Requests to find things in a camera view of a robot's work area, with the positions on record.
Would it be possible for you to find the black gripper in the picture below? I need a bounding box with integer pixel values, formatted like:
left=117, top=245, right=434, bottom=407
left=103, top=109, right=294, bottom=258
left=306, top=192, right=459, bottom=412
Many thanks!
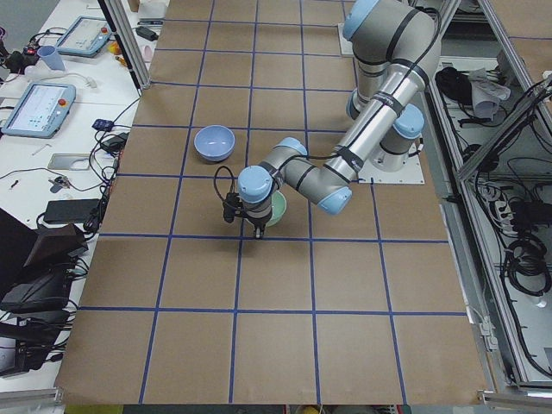
left=245, top=210, right=272, bottom=240

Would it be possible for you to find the green bowl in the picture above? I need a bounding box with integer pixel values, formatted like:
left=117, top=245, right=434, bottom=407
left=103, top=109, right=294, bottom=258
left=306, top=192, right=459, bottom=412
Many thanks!
left=266, top=191, right=287, bottom=227

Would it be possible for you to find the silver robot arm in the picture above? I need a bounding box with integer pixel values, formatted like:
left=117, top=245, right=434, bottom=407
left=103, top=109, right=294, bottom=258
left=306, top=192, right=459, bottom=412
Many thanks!
left=237, top=1, right=442, bottom=239

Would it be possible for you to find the blue bowl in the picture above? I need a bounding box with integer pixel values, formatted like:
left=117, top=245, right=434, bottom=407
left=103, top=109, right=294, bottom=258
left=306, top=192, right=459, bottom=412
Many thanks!
left=194, top=125, right=235, bottom=162

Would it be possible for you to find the black power adapter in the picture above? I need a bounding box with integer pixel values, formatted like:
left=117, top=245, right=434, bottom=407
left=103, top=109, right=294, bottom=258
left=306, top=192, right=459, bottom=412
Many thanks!
left=135, top=27, right=159, bottom=41

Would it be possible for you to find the black monitor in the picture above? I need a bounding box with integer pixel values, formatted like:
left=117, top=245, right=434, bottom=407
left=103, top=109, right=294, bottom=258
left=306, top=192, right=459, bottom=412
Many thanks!
left=1, top=210, right=88, bottom=298

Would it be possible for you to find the near teach pendant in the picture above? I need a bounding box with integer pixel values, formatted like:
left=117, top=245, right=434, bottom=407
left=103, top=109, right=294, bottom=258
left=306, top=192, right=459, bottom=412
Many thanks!
left=1, top=82, right=77, bottom=139

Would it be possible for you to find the teach pendant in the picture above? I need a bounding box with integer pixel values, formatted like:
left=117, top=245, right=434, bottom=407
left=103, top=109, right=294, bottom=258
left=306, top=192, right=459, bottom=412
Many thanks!
left=1, top=82, right=77, bottom=139
left=55, top=16, right=112, bottom=58

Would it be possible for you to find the far teach pendant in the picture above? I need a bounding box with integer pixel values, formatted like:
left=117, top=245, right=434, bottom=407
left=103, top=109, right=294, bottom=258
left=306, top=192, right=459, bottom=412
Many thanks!
left=55, top=16, right=112, bottom=58

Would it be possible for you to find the blue plastic cup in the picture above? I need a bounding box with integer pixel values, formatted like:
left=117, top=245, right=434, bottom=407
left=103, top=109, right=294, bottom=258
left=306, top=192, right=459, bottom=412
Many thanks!
left=37, top=45, right=66, bottom=71

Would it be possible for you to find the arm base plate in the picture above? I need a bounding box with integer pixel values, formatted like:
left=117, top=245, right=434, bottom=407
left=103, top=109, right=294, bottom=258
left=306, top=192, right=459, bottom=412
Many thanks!
left=358, top=129, right=425, bottom=185

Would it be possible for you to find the aluminium frame post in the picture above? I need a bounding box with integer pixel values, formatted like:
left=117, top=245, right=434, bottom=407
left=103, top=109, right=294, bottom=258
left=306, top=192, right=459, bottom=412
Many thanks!
left=98, top=0, right=151, bottom=91

